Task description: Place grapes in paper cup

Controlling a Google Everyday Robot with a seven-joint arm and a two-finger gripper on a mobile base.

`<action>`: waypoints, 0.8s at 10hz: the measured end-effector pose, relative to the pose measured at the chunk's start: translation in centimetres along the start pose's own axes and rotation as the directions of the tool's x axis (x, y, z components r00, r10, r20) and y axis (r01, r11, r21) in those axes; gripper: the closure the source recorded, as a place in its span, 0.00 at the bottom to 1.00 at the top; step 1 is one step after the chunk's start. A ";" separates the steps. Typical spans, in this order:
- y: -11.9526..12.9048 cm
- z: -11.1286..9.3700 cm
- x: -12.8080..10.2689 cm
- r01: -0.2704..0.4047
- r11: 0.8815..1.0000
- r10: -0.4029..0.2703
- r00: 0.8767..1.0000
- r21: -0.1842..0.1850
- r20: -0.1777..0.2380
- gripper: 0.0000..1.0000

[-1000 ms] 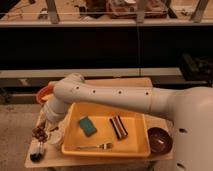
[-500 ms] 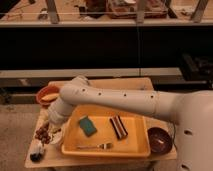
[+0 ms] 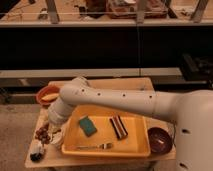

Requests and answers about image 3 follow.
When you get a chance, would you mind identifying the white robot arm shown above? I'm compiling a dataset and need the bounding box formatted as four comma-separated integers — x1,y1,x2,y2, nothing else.
48,77,213,171

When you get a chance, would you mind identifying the black white dish brush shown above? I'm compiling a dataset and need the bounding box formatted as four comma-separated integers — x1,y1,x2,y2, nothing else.
30,142,45,162

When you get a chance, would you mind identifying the white paper cup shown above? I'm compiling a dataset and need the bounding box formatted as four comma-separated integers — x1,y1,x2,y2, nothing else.
50,130,64,149

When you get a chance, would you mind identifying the striped dark block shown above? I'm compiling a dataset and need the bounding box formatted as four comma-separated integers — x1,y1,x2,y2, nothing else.
110,115,128,140

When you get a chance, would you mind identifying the yellow plastic tub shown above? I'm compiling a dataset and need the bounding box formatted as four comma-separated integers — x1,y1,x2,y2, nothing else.
62,105,151,158

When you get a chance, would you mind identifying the orange red bowl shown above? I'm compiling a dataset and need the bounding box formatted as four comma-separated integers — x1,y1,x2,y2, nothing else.
36,85,60,106

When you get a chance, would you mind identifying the dark grape bunch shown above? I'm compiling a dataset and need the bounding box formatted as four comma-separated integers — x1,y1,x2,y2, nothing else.
35,124,50,144

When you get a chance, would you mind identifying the metal fork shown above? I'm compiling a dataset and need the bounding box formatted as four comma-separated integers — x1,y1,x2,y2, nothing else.
76,143,113,150

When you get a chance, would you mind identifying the wooden table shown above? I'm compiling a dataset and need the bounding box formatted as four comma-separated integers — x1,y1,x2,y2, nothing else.
25,78,176,168

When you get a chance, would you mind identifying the dark brown bowl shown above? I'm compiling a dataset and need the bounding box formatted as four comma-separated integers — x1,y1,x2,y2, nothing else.
148,127,173,155

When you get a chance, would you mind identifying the yellow banana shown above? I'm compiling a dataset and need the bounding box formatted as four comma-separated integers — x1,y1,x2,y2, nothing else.
41,93,59,102

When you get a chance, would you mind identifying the green sponge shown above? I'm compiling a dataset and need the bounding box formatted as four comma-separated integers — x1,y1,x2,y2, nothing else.
79,116,97,137

